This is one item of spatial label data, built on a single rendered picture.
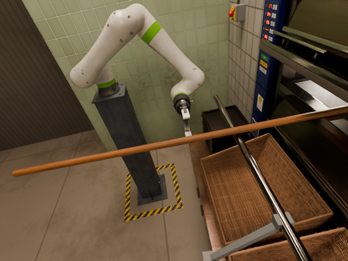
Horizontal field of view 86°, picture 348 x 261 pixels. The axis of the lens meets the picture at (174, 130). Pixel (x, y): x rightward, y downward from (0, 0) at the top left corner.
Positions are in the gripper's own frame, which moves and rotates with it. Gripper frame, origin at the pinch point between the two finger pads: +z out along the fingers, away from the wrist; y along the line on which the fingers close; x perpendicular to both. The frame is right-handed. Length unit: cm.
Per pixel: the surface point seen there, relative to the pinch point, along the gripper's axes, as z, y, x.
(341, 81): 23, -26, -41
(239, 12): -80, -28, -52
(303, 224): 34, 38, -42
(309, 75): 12.6, -22.9, -40.9
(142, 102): -115, 45, 38
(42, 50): -192, -10, 155
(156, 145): 9.0, -1.7, 14.9
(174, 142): 9.2, -1.7, 6.9
